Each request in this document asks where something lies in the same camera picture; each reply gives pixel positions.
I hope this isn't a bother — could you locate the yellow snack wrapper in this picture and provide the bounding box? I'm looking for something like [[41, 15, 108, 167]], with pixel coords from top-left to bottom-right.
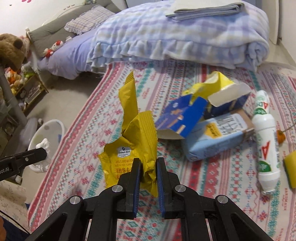
[[98, 72, 158, 197]]

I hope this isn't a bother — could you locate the white tissue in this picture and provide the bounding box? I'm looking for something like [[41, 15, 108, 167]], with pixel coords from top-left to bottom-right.
[[36, 138, 50, 157]]

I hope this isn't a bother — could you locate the white trash bin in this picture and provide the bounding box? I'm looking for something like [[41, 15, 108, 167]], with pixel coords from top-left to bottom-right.
[[28, 119, 66, 173]]

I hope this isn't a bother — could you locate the patterned red teal bedspread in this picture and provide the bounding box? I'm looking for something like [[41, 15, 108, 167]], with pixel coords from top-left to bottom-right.
[[28, 61, 295, 240]]

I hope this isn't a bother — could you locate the wooden shelf with toys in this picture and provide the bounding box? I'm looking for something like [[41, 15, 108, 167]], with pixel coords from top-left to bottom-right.
[[4, 61, 48, 116]]

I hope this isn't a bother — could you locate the light blue milk carton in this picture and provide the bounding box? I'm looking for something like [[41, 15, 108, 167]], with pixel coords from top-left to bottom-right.
[[182, 109, 254, 162]]

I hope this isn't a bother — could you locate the yellow sponge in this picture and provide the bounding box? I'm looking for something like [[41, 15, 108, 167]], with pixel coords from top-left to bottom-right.
[[283, 151, 296, 189]]

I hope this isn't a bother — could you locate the orange fruit peel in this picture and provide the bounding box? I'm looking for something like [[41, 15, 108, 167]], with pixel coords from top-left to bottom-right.
[[276, 123, 295, 145]]

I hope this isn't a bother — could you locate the white barcode bottle near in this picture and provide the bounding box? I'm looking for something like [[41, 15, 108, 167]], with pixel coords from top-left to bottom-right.
[[252, 114, 280, 195]]

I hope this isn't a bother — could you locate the brown teddy bear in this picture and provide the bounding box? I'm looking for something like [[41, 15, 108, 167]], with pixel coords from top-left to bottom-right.
[[0, 34, 27, 71]]

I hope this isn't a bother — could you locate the red white plush toy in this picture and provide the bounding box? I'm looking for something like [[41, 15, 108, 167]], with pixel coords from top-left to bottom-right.
[[43, 41, 64, 58]]

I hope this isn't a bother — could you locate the white AD bottle far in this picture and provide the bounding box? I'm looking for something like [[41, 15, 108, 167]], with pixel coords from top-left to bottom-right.
[[253, 90, 270, 115]]

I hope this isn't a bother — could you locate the lavender pillow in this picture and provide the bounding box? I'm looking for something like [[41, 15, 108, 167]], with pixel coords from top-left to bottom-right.
[[38, 29, 97, 80]]

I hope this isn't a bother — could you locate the blue yellow torn box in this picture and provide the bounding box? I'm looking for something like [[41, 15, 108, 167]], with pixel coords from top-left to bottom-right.
[[156, 71, 251, 140]]

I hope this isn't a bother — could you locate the grey headboard cushion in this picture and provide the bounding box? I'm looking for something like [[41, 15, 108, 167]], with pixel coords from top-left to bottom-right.
[[26, 1, 120, 58]]

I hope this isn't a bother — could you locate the checkered small pillow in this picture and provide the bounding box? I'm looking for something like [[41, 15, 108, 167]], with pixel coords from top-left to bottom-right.
[[64, 5, 115, 35]]

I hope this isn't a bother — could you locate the folded blue plaid blanket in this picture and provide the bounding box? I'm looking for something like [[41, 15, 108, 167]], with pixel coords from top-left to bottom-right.
[[86, 1, 269, 71]]

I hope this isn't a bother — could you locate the folded grey sheet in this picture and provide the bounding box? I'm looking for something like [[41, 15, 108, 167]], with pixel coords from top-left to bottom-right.
[[166, 0, 244, 21]]

